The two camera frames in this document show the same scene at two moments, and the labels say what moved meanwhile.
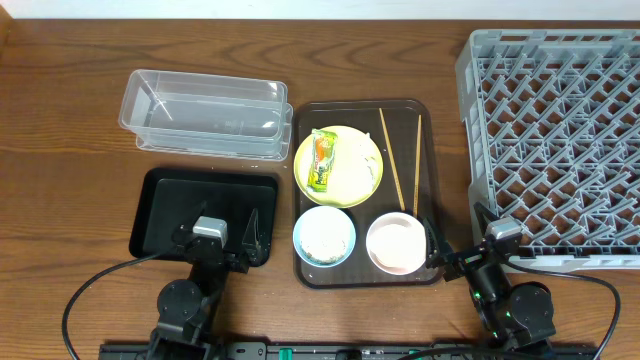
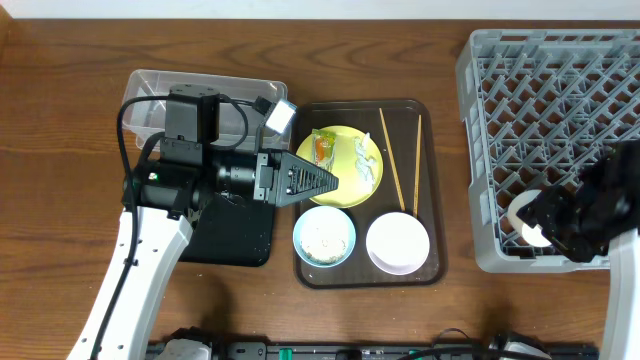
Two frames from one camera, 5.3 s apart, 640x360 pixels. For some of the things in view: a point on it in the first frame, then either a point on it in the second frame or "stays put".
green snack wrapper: (323, 147) stays put
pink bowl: (396, 243) stays put
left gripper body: (220, 252) -> (267, 177)
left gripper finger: (255, 252) -> (299, 179)
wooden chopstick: (418, 165) stays put
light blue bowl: (324, 236) stays put
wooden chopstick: (393, 161) stays put
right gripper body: (467, 261) -> (573, 228)
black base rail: (349, 351) stays put
